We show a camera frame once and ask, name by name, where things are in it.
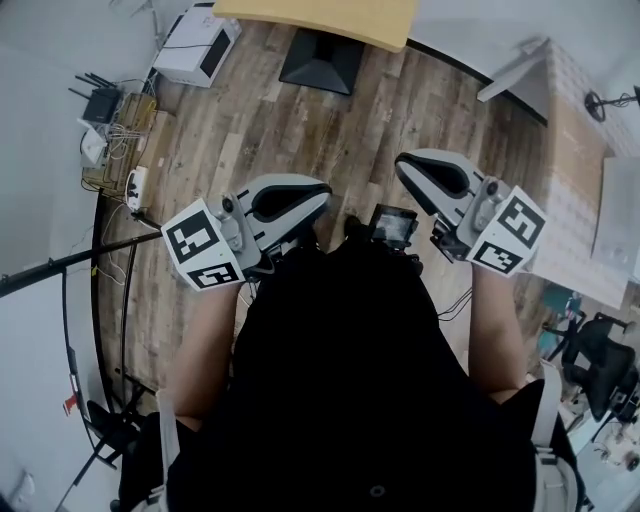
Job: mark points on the grey flat tray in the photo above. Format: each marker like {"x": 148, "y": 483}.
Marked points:
{"x": 617, "y": 210}

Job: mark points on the red tag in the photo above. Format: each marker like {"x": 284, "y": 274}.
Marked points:
{"x": 71, "y": 405}

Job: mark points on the small white network device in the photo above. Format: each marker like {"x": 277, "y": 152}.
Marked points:
{"x": 92, "y": 147}

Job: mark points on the black chest-mounted display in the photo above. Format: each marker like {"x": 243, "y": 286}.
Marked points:
{"x": 394, "y": 227}

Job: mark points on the black stand pole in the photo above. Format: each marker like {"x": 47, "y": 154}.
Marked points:
{"x": 50, "y": 267}

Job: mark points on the white power strip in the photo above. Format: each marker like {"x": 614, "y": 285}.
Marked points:
{"x": 136, "y": 187}

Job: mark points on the person's black clothing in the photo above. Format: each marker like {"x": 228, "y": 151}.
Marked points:
{"x": 340, "y": 375}

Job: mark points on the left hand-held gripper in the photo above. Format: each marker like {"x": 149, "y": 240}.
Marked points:
{"x": 205, "y": 245}

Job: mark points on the black router with antennas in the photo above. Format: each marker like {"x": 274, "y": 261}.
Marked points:
{"x": 100, "y": 105}

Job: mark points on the light wooden table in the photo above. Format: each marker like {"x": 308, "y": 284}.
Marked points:
{"x": 325, "y": 20}

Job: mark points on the black desk lamp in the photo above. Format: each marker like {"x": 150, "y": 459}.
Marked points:
{"x": 596, "y": 105}

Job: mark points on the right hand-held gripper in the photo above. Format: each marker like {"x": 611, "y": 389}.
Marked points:
{"x": 505, "y": 230}

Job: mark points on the person's left forearm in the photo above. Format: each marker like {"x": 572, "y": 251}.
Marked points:
{"x": 205, "y": 350}

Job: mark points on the white slanted table leg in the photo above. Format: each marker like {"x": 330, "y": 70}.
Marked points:
{"x": 515, "y": 80}

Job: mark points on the black office chair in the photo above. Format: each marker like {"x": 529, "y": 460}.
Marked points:
{"x": 605, "y": 360}

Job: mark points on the white box with black panel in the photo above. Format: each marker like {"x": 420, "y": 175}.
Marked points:
{"x": 190, "y": 45}

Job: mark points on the checked tablecloth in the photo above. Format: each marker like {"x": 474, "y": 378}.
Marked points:
{"x": 570, "y": 165}

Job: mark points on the person's right forearm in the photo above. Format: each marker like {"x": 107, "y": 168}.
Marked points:
{"x": 495, "y": 330}

